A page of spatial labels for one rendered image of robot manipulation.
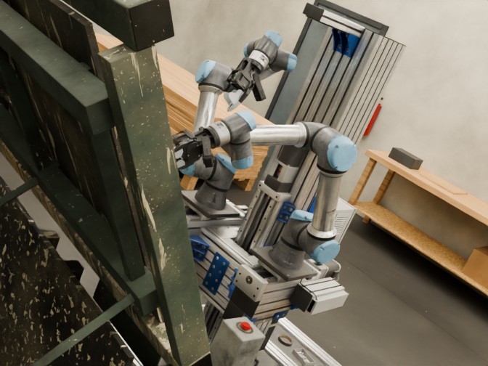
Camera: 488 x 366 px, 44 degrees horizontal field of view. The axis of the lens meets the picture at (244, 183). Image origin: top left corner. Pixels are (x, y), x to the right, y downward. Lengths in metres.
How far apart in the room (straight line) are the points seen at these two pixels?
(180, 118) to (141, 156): 4.58
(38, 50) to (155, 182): 0.46
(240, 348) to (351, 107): 1.11
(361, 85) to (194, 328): 1.26
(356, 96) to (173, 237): 1.26
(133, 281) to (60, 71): 0.66
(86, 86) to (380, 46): 1.47
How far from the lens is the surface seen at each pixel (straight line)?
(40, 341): 2.52
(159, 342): 2.13
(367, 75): 2.62
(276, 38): 2.41
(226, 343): 2.21
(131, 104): 1.35
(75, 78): 1.50
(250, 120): 1.96
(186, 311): 1.85
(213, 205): 2.78
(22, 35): 1.77
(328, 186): 2.26
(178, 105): 6.02
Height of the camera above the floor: 2.02
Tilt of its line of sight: 17 degrees down
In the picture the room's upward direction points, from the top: 24 degrees clockwise
